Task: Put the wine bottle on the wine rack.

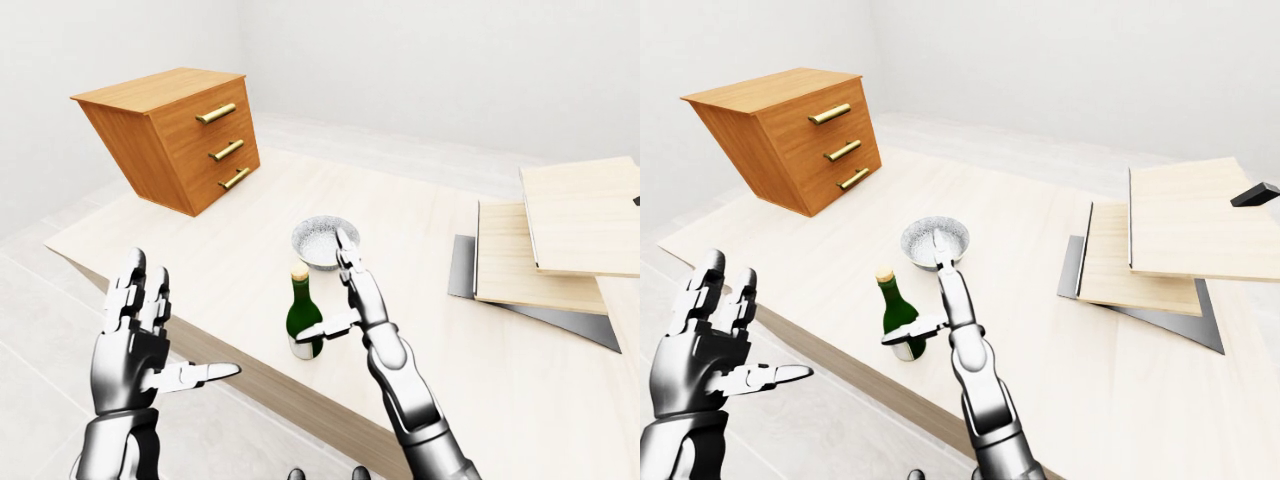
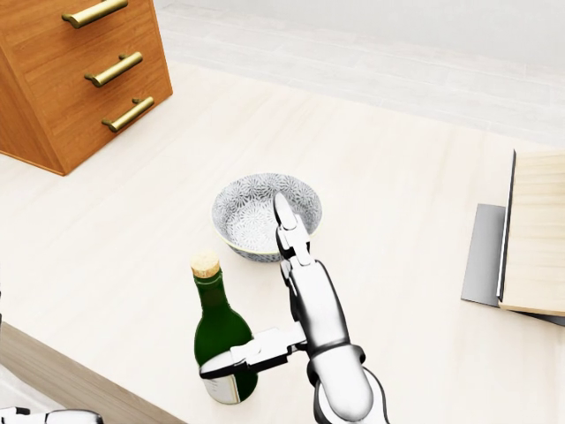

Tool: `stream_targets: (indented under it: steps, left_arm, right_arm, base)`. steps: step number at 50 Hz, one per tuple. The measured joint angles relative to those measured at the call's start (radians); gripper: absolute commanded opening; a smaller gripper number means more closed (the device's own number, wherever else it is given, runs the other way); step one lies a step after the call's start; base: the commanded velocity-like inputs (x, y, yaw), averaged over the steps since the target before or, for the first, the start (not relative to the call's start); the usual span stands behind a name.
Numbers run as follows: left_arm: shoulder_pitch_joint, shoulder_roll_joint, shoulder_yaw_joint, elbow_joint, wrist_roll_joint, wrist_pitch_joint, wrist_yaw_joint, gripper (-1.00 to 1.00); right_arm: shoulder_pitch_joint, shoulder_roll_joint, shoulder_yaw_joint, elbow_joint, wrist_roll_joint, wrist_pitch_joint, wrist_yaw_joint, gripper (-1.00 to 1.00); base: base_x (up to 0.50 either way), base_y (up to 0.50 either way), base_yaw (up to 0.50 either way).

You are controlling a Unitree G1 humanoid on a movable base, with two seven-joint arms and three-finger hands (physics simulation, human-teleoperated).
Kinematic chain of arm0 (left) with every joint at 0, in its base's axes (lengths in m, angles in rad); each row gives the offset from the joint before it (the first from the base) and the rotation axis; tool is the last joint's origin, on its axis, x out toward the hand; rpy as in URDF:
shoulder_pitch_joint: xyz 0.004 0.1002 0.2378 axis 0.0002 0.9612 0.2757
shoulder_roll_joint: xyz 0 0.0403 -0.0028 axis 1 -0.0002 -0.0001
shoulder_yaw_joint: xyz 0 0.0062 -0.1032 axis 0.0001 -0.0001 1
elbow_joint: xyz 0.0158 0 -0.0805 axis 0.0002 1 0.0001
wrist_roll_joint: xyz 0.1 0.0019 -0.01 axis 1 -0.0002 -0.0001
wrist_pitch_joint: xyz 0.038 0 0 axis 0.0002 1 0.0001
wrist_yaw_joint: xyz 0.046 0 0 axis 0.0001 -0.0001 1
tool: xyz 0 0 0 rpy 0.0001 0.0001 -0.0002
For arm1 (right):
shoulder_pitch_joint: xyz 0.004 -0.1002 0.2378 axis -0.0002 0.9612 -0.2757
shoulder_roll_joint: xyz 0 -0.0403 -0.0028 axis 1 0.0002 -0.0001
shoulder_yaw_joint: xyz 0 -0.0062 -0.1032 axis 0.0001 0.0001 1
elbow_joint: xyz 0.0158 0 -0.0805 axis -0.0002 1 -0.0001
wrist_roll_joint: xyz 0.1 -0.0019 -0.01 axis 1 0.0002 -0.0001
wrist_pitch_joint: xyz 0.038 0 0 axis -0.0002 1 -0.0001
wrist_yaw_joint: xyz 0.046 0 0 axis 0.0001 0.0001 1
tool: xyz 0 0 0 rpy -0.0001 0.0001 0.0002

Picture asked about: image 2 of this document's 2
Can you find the wooden cabinet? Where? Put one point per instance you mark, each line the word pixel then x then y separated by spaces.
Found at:
pixel 26 132

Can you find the grey patterned bowl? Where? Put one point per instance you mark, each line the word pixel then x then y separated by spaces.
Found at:
pixel 247 212

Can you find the green corked wine bottle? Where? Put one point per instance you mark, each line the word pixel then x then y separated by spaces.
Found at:
pixel 218 318

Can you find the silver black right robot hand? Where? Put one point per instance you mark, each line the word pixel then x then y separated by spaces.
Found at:
pixel 318 305

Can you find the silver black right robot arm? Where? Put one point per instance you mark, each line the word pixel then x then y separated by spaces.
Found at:
pixel 344 388

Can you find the wooden cabinet drawer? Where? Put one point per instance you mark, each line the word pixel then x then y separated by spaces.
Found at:
pixel 66 84
pixel 84 141
pixel 44 40

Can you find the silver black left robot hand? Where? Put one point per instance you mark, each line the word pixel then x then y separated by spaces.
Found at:
pixel 66 417

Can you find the pale wooden wine rack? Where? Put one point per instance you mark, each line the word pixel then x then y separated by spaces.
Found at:
pixel 536 234

